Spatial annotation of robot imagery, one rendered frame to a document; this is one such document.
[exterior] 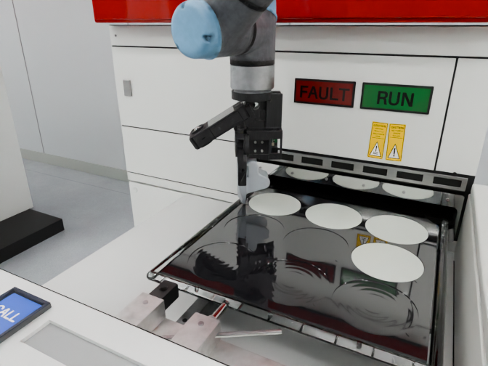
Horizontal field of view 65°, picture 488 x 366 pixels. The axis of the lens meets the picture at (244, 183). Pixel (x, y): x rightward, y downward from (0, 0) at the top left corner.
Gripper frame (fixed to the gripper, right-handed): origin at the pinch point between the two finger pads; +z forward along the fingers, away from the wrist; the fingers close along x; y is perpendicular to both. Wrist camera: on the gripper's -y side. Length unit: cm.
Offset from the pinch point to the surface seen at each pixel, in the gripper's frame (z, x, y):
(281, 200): 1.6, 1.5, 8.2
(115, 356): -4.0, -41.5, -12.2
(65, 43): -16, 259, -128
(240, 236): 1.7, -11.9, -0.5
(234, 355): 3.6, -34.6, -1.9
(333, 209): 1.6, -3.0, 17.5
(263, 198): 1.5, 2.2, 4.8
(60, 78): 12, 266, -139
